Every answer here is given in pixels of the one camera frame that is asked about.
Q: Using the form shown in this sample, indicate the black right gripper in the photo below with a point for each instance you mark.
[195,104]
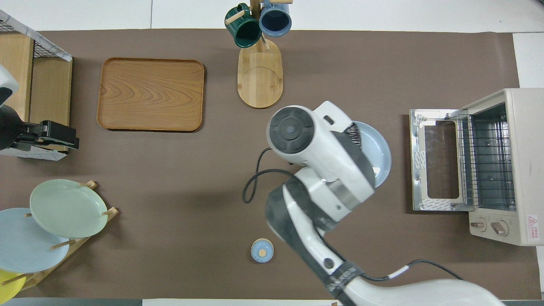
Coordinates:
[354,135]

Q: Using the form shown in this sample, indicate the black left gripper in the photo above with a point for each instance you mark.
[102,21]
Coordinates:
[55,136]

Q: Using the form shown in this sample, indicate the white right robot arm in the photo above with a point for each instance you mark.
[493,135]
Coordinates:
[323,144]

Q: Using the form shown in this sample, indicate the cream toaster oven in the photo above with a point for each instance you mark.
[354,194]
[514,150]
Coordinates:
[527,170]

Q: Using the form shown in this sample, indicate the stepped wooden shelf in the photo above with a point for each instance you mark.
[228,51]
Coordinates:
[49,93]

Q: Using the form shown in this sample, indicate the pale green plate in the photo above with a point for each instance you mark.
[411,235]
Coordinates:
[63,208]

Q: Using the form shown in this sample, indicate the wooden plate rack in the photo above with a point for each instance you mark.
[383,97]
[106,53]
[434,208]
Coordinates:
[111,212]

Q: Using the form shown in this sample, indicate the wooden serving tray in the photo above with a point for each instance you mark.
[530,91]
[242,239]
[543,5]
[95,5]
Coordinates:
[151,93]

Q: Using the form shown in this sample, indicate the wooden mug tree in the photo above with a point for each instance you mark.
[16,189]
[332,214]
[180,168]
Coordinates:
[259,80]

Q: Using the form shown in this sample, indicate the light blue racked plate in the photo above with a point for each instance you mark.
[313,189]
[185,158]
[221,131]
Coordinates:
[21,246]

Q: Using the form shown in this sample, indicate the brown table mat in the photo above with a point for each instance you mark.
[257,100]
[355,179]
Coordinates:
[170,170]

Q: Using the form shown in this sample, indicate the blue ceramic mug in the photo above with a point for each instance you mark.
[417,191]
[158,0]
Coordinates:
[275,21]

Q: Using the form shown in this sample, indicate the dark green ceramic mug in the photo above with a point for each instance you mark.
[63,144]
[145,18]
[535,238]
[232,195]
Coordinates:
[246,32]

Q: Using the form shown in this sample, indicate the yellow plate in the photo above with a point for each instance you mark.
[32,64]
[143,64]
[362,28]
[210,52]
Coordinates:
[8,289]

